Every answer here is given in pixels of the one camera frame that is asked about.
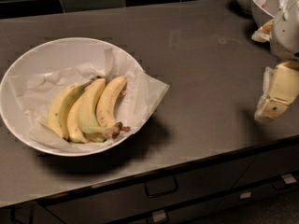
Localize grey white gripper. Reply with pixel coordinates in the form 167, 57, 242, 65
251, 0, 299, 122

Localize yellow banana bunch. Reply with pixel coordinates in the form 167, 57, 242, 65
48, 77, 130, 143

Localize small white bowl front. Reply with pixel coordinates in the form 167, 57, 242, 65
250, 0, 288, 27

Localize large white bowl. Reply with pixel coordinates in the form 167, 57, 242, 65
0, 36, 148, 158

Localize dark right drawer front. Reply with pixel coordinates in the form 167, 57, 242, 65
235, 145, 299, 187

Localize dark upper drawer front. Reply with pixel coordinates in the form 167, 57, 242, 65
47, 157, 252, 224

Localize white paper liner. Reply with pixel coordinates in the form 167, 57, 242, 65
8, 47, 171, 151

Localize black drawer handle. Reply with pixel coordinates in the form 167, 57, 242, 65
144, 176, 178, 198

